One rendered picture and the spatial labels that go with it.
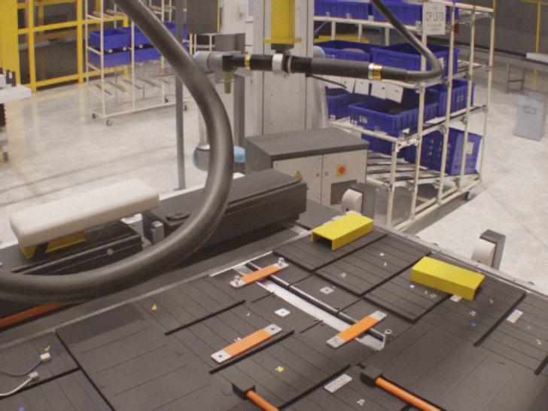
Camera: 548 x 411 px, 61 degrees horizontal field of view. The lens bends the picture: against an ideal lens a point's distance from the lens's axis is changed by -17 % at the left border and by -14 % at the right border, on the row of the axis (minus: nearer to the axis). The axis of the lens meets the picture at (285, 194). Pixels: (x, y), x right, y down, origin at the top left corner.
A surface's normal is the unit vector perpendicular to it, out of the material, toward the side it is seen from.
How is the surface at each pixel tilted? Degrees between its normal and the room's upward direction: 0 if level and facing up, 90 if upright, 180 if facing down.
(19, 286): 45
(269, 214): 90
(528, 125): 90
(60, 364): 0
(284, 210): 90
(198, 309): 0
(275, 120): 90
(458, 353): 0
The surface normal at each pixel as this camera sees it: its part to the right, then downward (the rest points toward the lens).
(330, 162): 0.43, 0.34
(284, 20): -0.34, 0.34
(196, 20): -0.74, 0.24
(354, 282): 0.01, -0.93
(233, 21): 0.68, 0.28
